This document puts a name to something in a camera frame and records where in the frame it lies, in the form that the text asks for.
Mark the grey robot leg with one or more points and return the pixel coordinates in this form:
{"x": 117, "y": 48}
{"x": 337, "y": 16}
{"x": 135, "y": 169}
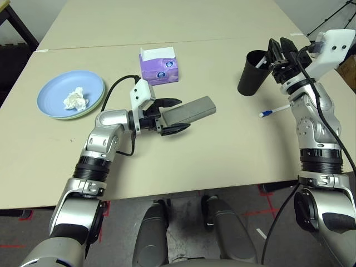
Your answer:
{"x": 228, "y": 231}
{"x": 150, "y": 236}

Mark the black tripod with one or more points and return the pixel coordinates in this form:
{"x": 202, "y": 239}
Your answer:
{"x": 333, "y": 16}

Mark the short white tape strip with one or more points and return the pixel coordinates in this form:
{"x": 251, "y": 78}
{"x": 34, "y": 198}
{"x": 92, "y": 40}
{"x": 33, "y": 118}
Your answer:
{"x": 261, "y": 233}

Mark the blue plastic plate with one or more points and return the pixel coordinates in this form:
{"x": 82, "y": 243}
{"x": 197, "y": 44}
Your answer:
{"x": 55, "y": 89}

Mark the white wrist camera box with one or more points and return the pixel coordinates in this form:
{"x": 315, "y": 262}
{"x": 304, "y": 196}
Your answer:
{"x": 140, "y": 91}
{"x": 333, "y": 47}

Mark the green plastic plate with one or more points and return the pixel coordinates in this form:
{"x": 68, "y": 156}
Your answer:
{"x": 91, "y": 109}

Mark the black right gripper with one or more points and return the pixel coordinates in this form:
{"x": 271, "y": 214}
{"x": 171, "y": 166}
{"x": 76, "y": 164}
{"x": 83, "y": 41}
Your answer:
{"x": 292, "y": 71}

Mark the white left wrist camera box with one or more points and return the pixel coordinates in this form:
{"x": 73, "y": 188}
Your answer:
{"x": 140, "y": 91}

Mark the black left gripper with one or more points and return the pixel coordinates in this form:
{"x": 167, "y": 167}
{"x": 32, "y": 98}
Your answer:
{"x": 150, "y": 119}

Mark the white tissue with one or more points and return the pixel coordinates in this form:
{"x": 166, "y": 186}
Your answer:
{"x": 75, "y": 100}

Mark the grey robot waist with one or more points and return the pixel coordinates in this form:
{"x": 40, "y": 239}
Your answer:
{"x": 211, "y": 262}

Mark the black foam floor mat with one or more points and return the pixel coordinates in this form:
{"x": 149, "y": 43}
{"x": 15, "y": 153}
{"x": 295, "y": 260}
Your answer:
{"x": 11, "y": 69}

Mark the grey robot right leg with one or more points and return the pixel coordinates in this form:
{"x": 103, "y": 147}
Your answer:
{"x": 228, "y": 231}

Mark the brown cardboard box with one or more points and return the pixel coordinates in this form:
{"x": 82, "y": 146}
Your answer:
{"x": 349, "y": 72}

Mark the black plastic cup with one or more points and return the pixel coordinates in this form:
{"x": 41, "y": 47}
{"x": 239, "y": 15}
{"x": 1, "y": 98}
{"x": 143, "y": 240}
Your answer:
{"x": 250, "y": 78}

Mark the grey glasses case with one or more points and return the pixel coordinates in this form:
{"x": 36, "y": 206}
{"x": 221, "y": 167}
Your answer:
{"x": 192, "y": 109}

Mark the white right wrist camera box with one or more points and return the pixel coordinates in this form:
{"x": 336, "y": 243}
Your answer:
{"x": 333, "y": 47}

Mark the red tape mark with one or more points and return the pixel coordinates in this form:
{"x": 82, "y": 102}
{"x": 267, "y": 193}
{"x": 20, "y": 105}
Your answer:
{"x": 107, "y": 211}
{"x": 264, "y": 211}

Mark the grey robot left leg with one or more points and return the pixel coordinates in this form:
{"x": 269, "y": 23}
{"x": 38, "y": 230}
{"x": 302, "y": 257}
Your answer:
{"x": 150, "y": 236}

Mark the white pen blue cap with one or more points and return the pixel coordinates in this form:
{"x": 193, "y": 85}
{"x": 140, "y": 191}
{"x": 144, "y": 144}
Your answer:
{"x": 274, "y": 111}

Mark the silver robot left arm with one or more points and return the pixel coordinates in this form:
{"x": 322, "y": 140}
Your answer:
{"x": 105, "y": 130}

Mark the purple tissue pack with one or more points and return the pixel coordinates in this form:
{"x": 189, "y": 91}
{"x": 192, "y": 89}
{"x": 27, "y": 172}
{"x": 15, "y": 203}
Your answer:
{"x": 158, "y": 69}

